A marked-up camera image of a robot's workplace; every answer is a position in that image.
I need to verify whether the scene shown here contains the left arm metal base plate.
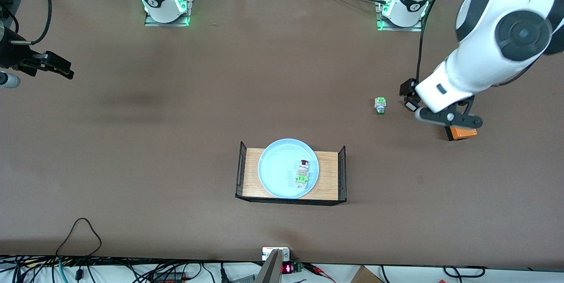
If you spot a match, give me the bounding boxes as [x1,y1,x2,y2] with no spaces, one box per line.
[375,0,424,32]

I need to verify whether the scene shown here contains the wooden tray black mesh sides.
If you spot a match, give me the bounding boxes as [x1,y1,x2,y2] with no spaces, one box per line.
[235,141,347,206]

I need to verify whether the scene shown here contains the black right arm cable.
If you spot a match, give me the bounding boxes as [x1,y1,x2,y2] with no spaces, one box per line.
[0,0,53,45]

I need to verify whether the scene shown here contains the orange button enclosure box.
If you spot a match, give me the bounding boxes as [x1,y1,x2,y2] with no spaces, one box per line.
[445,125,478,142]

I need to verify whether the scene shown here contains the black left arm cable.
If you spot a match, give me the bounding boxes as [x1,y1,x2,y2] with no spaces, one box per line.
[416,0,485,82]

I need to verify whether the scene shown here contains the brown cardboard piece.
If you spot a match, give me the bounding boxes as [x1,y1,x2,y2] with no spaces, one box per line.
[350,265,383,283]

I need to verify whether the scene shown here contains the light blue round plate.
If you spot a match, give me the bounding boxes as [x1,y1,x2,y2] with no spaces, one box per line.
[258,138,320,199]

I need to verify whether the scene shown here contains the silver metal bracket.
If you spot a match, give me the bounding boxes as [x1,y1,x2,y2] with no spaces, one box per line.
[262,247,290,261]

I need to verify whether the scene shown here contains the grey camera pole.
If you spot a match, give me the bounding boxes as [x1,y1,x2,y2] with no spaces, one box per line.
[255,249,283,283]

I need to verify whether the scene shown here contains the black looped cable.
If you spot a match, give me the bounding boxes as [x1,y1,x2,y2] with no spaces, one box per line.
[56,218,103,259]

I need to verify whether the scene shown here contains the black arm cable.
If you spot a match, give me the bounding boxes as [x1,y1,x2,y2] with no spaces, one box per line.
[416,0,485,82]
[0,0,53,45]

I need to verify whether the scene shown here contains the red clip lead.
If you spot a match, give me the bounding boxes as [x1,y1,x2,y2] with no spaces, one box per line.
[304,263,336,282]

